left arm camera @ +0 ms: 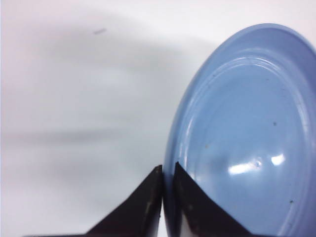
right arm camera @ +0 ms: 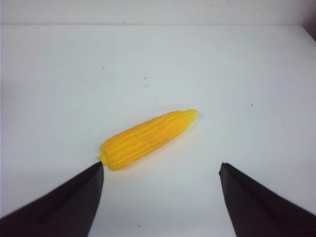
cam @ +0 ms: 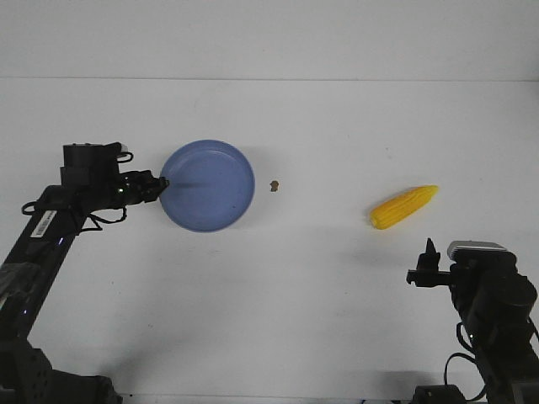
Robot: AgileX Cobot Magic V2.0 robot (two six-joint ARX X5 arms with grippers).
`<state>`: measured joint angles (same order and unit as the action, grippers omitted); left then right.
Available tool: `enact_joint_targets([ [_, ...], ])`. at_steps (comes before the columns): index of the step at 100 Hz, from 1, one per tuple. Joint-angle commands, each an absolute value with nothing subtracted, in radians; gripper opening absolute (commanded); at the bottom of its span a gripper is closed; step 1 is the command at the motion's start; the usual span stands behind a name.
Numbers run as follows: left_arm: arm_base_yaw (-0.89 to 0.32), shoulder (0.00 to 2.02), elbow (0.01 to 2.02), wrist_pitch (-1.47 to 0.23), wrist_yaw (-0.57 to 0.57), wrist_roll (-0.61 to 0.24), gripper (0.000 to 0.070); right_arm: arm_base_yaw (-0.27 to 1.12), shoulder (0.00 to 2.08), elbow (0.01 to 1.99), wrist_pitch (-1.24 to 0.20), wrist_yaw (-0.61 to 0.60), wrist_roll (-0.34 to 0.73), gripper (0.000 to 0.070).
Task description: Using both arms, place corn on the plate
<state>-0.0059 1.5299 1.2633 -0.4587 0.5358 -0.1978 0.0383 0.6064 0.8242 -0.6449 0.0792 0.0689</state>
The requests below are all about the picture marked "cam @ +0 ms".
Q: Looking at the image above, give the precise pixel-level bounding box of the blue round plate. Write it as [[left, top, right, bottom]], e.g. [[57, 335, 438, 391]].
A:
[[159, 140, 255, 232]]

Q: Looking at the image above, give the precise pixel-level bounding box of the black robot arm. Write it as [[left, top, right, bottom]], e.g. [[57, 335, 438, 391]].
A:
[[406, 241, 538, 403], [1, 142, 168, 403]]

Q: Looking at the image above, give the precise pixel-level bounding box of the small brown table mark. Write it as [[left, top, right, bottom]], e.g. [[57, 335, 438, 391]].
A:
[[269, 180, 280, 192]]

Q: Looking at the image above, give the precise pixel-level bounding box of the yellow corn cob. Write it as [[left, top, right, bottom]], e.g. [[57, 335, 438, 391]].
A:
[[369, 185, 439, 230]]

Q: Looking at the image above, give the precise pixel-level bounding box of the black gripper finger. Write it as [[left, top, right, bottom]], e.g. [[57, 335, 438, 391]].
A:
[[149, 187, 165, 201], [159, 177, 169, 188], [430, 240, 439, 256], [424, 237, 431, 255]]

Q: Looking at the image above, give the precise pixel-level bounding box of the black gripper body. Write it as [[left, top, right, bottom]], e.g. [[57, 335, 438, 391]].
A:
[[406, 253, 452, 288], [114, 170, 159, 206]]

